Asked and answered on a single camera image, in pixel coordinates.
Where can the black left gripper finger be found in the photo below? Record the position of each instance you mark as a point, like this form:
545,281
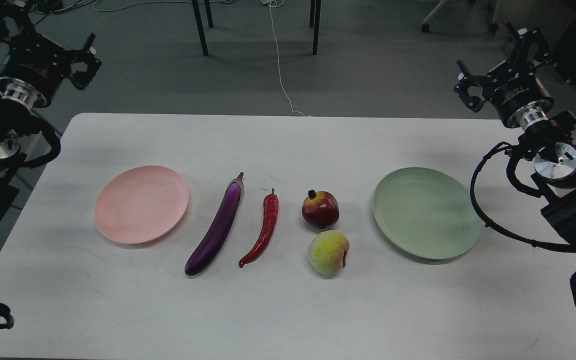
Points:
83,71
85,54

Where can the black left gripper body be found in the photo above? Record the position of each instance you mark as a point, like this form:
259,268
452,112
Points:
34,69

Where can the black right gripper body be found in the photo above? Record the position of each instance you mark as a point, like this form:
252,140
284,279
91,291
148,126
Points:
514,89

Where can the red pomegranate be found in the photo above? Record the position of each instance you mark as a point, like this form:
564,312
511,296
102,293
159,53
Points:
320,209

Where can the purple eggplant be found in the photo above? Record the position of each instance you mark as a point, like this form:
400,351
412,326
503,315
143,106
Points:
219,229

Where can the yellow green peach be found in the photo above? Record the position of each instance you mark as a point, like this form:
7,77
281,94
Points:
327,252

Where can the red chili pepper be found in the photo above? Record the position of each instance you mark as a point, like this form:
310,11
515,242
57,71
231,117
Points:
270,216

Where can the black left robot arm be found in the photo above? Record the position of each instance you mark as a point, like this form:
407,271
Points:
26,141

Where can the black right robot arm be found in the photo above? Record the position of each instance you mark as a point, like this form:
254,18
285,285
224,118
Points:
543,162

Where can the white office chair base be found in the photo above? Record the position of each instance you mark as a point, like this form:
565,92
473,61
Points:
462,15

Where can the black table leg left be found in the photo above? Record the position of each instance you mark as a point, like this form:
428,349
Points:
200,23

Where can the black table leg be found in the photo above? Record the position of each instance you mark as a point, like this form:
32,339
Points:
314,24
200,23

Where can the green plate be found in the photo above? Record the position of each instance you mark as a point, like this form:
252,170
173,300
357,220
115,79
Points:
426,213

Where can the pink plate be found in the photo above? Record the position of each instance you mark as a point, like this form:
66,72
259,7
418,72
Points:
141,204

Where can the black table leg right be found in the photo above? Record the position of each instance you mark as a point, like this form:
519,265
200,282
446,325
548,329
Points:
314,24

